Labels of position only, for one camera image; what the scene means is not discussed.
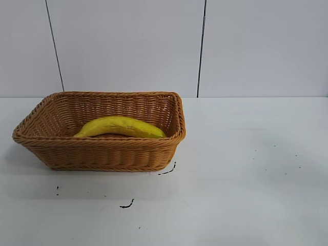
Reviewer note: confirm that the yellow banana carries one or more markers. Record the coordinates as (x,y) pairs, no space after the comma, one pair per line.
(123,125)

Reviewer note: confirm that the brown woven wicker basket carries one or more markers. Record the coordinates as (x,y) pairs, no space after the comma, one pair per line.
(102,153)

